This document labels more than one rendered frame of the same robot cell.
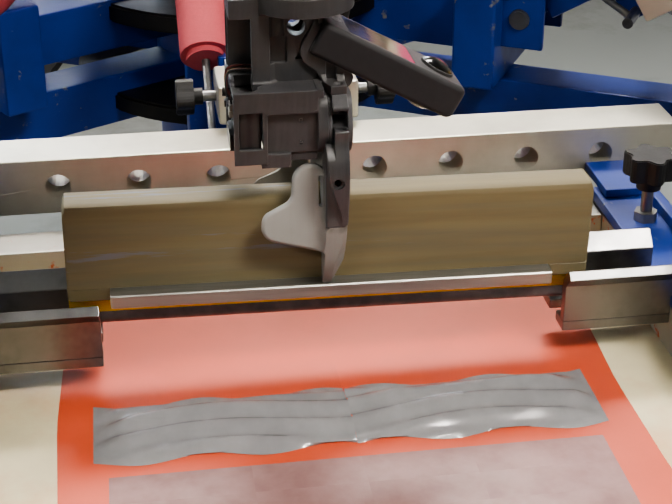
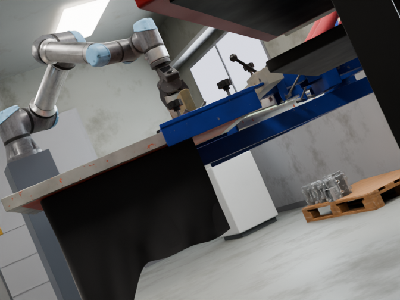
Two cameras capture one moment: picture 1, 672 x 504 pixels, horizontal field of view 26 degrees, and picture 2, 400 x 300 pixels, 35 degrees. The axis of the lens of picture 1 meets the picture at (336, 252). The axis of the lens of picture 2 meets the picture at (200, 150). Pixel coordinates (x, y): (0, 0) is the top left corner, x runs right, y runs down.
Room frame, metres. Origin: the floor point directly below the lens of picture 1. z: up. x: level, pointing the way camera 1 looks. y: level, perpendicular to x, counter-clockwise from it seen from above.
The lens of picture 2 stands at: (0.92, -2.12, 0.80)
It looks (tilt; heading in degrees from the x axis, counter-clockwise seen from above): 3 degrees up; 89
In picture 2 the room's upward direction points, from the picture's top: 24 degrees counter-clockwise
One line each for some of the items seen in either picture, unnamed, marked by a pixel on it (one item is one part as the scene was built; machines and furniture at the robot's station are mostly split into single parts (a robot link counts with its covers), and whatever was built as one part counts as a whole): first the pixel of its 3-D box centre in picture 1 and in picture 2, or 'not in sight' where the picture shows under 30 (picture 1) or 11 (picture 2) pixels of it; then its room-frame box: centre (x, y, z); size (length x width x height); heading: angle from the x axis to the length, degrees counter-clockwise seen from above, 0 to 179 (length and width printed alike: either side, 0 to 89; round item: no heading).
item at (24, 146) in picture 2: not in sight; (21, 149); (0.26, 0.54, 1.25); 0.15 x 0.15 x 0.10
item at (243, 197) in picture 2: not in sight; (228, 182); (1.20, 6.47, 0.72); 0.74 x 0.62 x 1.43; 112
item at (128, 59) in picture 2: not in sight; (128, 49); (0.86, 0.08, 1.34); 0.11 x 0.11 x 0.08; 44
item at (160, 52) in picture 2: not in sight; (156, 56); (0.94, 0.02, 1.27); 0.08 x 0.08 x 0.05
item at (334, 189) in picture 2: not in sight; (363, 183); (2.37, 4.26, 0.19); 1.34 x 0.91 x 0.37; 114
